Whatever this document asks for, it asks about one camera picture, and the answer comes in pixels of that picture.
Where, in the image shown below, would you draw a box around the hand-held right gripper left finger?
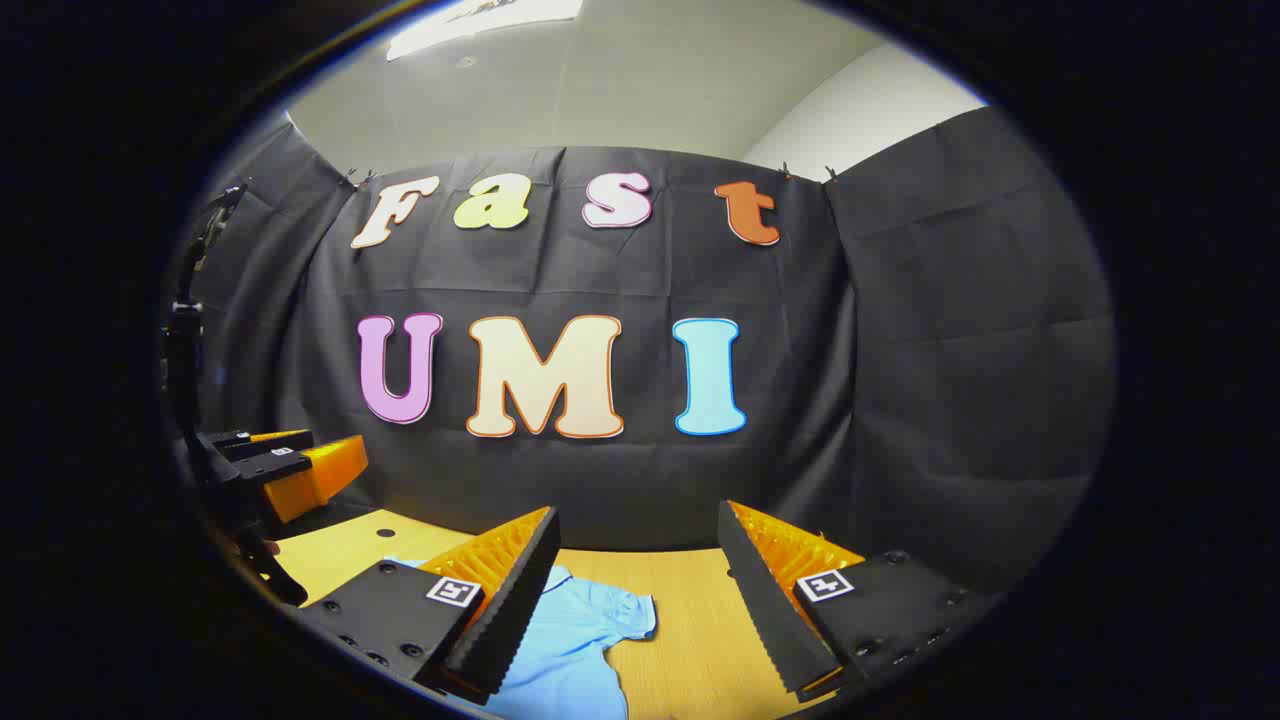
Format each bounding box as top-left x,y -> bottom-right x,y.
298,505 -> 562,701

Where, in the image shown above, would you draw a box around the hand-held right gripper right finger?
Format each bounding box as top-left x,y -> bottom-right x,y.
717,499 -> 1003,699

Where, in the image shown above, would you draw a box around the black backdrop cloth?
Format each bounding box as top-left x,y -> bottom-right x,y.
165,105 -> 1116,601

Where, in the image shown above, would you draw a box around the light blue T-shirt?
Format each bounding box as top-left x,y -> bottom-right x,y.
385,557 -> 658,720

